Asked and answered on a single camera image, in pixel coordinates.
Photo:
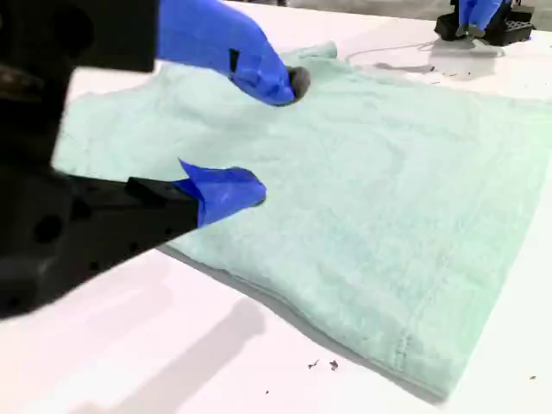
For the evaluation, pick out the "blue gripper fixed jaw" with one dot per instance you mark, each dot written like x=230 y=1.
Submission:
x=224 y=194
x=465 y=15

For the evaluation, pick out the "blue gripper moving jaw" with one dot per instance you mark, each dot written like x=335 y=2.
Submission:
x=487 y=13
x=224 y=39

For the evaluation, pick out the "pale green T-shirt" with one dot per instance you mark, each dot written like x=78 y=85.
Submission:
x=366 y=194

